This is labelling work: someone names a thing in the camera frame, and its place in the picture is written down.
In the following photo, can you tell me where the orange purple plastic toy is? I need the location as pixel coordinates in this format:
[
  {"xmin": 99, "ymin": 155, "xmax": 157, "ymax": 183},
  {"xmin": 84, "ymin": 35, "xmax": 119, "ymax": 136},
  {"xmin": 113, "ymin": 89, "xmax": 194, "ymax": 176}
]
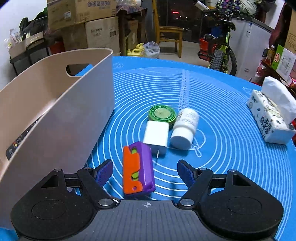
[{"xmin": 122, "ymin": 142, "xmax": 156, "ymax": 196}]

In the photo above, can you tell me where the white pill bottle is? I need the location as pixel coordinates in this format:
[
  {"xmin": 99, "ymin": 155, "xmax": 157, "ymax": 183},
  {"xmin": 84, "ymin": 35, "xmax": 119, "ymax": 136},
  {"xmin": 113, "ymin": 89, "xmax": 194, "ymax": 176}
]
[{"xmin": 170, "ymin": 108, "xmax": 199, "ymax": 150}]

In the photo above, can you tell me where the white USB charger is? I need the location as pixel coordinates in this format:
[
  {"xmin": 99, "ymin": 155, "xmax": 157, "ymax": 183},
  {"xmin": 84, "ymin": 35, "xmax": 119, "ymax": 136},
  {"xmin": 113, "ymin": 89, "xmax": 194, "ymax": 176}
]
[{"xmin": 143, "ymin": 120, "xmax": 169, "ymax": 163}]

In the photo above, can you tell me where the green round ointment tin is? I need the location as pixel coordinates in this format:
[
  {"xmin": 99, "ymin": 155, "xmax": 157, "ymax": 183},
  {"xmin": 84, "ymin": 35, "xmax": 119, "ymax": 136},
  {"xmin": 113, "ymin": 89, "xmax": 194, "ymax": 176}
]
[{"xmin": 148, "ymin": 104, "xmax": 177, "ymax": 129}]

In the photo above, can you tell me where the beige plastic storage bin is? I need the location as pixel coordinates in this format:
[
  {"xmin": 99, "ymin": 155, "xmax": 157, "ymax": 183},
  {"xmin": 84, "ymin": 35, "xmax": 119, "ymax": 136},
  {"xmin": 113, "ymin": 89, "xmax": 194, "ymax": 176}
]
[{"xmin": 1, "ymin": 48, "xmax": 115, "ymax": 230}]

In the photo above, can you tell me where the black TV remote control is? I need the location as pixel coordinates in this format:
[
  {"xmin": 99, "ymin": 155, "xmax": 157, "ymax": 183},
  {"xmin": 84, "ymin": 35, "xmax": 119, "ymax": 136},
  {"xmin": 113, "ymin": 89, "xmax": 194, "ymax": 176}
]
[{"xmin": 6, "ymin": 116, "xmax": 42, "ymax": 160}]

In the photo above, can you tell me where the blue silicone baking mat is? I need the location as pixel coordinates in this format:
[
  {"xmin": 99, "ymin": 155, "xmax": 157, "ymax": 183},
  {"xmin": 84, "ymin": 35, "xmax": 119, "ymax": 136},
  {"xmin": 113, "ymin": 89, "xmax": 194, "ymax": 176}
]
[{"xmin": 0, "ymin": 56, "xmax": 296, "ymax": 241}]

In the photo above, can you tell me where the white tissue pack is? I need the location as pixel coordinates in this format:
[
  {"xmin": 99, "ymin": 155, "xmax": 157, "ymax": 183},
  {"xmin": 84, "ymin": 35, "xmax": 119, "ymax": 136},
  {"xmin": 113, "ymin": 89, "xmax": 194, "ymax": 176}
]
[{"xmin": 247, "ymin": 76, "xmax": 295, "ymax": 145}]

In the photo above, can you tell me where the green black bicycle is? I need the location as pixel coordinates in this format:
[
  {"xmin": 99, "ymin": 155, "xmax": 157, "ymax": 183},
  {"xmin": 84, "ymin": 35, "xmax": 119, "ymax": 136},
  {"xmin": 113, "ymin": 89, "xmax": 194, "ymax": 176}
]
[{"xmin": 200, "ymin": 1, "xmax": 240, "ymax": 76}]

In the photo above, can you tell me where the red bucket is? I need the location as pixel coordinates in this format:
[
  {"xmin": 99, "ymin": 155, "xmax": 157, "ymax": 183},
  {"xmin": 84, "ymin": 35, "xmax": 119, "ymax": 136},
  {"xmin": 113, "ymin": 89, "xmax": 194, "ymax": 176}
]
[{"xmin": 198, "ymin": 38, "xmax": 217, "ymax": 62}]

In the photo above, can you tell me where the yellow oil jug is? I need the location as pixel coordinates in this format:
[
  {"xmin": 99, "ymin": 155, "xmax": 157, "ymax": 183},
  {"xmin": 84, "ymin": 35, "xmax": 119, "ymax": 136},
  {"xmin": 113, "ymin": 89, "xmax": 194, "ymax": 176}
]
[{"xmin": 127, "ymin": 43, "xmax": 144, "ymax": 57}]

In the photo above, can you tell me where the white plastic bag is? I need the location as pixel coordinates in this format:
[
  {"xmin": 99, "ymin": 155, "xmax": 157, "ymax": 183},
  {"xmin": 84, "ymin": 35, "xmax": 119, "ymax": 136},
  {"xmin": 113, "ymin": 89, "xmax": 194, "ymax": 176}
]
[{"xmin": 144, "ymin": 41, "xmax": 160, "ymax": 59}]

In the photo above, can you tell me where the black metal shelf rack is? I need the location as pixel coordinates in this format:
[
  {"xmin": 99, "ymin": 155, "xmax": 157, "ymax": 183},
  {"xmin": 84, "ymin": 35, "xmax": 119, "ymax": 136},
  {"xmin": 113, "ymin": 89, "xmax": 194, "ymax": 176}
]
[{"xmin": 10, "ymin": 38, "xmax": 50, "ymax": 76}]

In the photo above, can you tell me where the large cardboard box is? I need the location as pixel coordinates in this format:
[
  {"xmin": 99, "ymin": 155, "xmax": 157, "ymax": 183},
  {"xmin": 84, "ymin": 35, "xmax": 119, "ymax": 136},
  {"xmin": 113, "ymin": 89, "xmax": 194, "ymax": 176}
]
[{"xmin": 61, "ymin": 16, "xmax": 120, "ymax": 54}]

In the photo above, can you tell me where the white chest freezer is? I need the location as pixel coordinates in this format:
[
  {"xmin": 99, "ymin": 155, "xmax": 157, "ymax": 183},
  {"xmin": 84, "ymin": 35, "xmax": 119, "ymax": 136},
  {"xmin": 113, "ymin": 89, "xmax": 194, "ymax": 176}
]
[{"xmin": 230, "ymin": 17, "xmax": 273, "ymax": 82}]

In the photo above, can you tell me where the wooden chair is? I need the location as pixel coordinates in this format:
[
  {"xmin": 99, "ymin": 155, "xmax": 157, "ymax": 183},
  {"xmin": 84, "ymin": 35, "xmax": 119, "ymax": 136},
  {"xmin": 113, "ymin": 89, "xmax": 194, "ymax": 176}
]
[{"xmin": 152, "ymin": 0, "xmax": 183, "ymax": 58}]

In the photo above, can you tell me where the open cardboard box top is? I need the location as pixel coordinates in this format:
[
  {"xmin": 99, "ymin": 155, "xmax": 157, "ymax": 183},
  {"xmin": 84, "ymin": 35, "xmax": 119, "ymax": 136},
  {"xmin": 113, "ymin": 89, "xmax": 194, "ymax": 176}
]
[{"xmin": 47, "ymin": 0, "xmax": 116, "ymax": 30}]

